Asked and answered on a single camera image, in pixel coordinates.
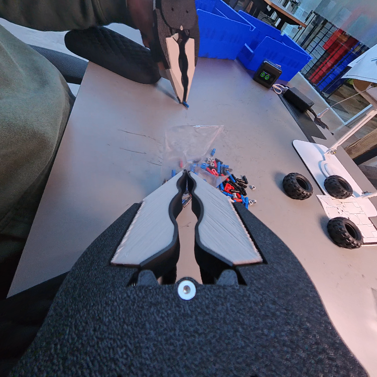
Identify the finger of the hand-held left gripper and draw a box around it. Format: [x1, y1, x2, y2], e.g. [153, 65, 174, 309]
[182, 33, 196, 106]
[165, 33, 186, 105]

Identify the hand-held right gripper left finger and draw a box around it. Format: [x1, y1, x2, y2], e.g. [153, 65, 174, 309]
[111, 171, 188, 269]

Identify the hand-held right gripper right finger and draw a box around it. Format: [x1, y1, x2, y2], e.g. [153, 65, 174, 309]
[189, 172, 264, 267]

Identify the large pile of toy pins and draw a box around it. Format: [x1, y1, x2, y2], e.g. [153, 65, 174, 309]
[198, 147, 258, 210]

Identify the small cluster of toy pins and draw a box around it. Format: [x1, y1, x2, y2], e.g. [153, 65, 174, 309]
[168, 158, 198, 207]

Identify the black toy tyre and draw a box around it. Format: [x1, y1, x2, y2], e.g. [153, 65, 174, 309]
[324, 175, 354, 199]
[327, 216, 364, 249]
[282, 172, 314, 201]

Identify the clear plastic bag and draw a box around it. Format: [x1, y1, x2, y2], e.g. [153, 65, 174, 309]
[162, 124, 225, 192]

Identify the grey desk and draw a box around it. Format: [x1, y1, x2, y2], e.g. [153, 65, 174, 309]
[6, 56, 377, 377]

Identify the white desk lamp stand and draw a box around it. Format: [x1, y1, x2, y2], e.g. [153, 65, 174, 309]
[293, 44, 377, 198]

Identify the black desk mat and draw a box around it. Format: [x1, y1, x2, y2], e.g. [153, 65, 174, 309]
[277, 92, 336, 142]

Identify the person's left hand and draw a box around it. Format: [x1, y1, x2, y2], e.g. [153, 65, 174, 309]
[127, 0, 159, 65]

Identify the blue storage bin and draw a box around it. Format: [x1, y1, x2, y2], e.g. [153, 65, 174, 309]
[196, 0, 255, 60]
[236, 9, 313, 83]

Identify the black padded armrest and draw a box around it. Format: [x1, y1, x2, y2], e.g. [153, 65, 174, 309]
[64, 26, 162, 85]

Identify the black charger with green display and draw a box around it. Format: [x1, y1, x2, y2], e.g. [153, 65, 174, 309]
[253, 60, 283, 89]

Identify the black power adapter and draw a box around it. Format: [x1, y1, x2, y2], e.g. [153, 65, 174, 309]
[286, 87, 316, 113]

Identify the white sticker sheet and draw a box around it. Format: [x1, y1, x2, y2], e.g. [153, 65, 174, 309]
[317, 193, 377, 243]

